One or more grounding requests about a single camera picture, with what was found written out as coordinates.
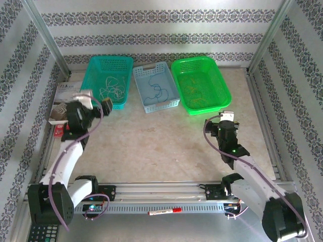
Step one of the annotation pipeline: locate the teal plastic basket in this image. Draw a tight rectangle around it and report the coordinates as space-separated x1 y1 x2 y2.
79 55 134 110

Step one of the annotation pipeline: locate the light blue plastic basket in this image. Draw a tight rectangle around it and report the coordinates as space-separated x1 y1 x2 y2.
132 62 181 113

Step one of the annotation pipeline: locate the bright green plastic basket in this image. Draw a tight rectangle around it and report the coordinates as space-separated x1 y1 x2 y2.
171 56 232 115

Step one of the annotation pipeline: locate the small red box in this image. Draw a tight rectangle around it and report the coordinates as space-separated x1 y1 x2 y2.
54 123 68 138

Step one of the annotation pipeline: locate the white brown book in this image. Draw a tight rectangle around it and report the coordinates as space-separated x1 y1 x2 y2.
49 81 85 126

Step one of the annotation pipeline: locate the small circuit board with LED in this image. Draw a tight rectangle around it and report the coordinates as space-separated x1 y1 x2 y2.
82 204 104 213

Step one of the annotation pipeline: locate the red white marker pen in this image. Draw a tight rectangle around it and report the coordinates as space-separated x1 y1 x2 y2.
147 207 183 216

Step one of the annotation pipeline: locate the black calculator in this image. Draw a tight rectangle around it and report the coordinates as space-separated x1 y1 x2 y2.
27 223 61 242

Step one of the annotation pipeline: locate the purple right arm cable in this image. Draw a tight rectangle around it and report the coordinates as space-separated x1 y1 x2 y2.
203 113 309 239

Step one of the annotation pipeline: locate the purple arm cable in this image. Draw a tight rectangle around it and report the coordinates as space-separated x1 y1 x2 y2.
47 97 111 231
203 113 309 239

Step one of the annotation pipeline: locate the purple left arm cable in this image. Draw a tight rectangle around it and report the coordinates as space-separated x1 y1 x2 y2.
47 97 111 231

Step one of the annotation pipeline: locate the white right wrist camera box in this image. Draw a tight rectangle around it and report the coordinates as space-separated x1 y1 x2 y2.
221 110 235 122

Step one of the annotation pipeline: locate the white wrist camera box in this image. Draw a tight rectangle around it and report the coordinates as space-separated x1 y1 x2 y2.
221 110 235 122
72 89 94 109

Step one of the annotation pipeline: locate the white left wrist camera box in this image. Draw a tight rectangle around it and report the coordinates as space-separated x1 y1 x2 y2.
72 89 94 109

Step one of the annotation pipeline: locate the aluminium side rail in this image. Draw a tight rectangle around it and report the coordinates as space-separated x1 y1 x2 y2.
35 137 60 184
245 73 288 183

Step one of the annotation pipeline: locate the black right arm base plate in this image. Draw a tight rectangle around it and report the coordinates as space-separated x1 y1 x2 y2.
204 184 251 202

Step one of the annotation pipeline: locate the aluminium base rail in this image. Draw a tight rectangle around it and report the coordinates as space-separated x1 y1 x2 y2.
24 180 296 202

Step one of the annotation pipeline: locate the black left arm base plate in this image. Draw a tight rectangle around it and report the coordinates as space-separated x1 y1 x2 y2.
97 185 117 202

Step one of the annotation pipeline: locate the aluminium frame post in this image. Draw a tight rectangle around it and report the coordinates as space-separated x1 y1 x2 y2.
24 0 72 76
246 0 296 75

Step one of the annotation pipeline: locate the grey slotted cable duct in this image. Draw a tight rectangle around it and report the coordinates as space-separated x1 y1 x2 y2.
73 203 227 214

